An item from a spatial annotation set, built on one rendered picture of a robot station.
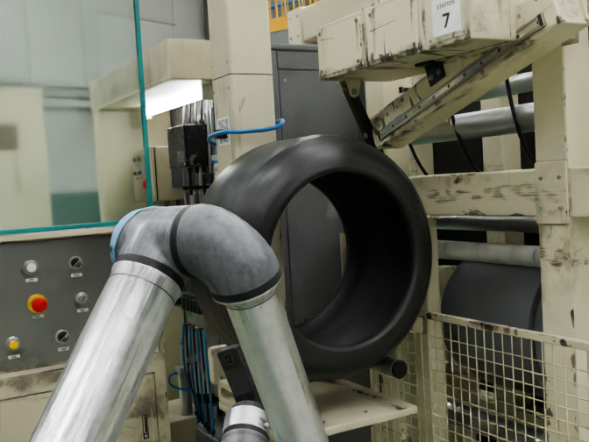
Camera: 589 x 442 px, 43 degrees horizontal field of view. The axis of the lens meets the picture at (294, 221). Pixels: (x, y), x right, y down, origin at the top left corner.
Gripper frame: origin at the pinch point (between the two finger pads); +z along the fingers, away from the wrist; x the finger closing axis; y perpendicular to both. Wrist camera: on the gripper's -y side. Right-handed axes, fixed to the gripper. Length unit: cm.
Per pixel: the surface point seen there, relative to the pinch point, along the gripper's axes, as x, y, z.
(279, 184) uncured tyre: 15.4, -18.1, 21.9
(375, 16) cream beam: 42, -24, 66
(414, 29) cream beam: 51, -22, 53
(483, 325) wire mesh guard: 38, 39, 18
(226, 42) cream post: 4, -35, 73
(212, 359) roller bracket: -27.4, 17.9, 17.1
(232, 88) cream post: 1, -26, 65
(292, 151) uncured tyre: 18.8, -19.5, 30.5
